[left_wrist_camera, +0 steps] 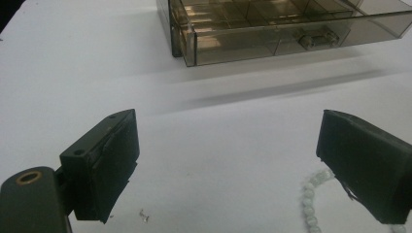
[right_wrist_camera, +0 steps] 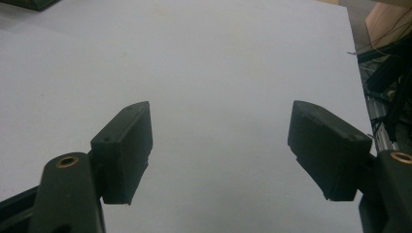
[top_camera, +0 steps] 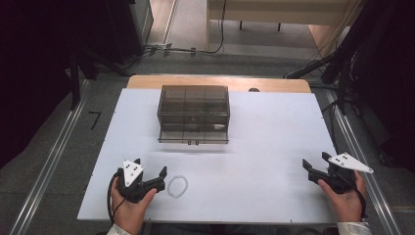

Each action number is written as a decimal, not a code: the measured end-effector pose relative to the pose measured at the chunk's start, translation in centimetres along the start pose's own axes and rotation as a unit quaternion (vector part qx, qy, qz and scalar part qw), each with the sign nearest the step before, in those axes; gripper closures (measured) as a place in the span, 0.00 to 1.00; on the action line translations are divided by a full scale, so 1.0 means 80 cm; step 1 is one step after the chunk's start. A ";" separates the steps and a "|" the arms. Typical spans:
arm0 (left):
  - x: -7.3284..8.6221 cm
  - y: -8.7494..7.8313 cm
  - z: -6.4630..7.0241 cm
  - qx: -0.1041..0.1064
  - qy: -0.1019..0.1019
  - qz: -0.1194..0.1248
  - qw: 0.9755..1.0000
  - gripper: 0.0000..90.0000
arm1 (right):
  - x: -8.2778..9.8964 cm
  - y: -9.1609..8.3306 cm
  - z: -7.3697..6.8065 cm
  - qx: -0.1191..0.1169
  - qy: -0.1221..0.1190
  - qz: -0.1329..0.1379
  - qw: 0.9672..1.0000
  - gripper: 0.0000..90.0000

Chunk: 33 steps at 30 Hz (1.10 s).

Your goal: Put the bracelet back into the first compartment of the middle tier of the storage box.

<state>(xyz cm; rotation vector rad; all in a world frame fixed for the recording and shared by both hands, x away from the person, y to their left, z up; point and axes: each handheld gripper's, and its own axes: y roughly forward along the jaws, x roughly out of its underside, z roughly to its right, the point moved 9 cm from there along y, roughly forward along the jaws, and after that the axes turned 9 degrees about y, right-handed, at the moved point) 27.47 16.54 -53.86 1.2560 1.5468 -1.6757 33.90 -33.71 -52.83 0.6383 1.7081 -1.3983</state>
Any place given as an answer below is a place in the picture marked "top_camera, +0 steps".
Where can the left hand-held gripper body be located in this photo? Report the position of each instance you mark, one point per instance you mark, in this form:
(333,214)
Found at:
(132,173)

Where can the black metal stand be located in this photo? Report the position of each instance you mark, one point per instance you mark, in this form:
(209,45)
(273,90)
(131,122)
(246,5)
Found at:
(75,81)

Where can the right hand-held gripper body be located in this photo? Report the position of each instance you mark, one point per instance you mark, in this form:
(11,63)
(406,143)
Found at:
(339,173)

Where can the black curtain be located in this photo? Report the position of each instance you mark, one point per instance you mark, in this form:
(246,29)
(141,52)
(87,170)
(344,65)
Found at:
(29,65)

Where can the metal floor rail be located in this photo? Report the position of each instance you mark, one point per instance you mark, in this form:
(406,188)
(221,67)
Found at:
(49,163)
(368,182)

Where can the person's right hand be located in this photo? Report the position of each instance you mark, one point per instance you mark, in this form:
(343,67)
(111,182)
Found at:
(345,204)

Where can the white table board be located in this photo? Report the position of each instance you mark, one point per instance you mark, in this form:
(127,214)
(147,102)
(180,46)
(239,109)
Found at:
(267,163)

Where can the person's left hand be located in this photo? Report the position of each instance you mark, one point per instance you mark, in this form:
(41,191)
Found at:
(130,212)

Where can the black equipment stand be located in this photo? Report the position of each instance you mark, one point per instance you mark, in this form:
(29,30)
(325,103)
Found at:
(375,65)

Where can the dark cabinet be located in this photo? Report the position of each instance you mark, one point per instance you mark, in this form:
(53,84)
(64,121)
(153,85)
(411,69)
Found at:
(130,29)

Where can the light wooden bench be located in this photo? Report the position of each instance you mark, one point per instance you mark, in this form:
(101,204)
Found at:
(277,13)

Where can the dark clear plastic drawer box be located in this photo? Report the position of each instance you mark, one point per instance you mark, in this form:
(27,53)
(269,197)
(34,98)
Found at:
(193,114)

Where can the wooden table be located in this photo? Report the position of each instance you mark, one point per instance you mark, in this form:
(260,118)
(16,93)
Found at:
(280,85)

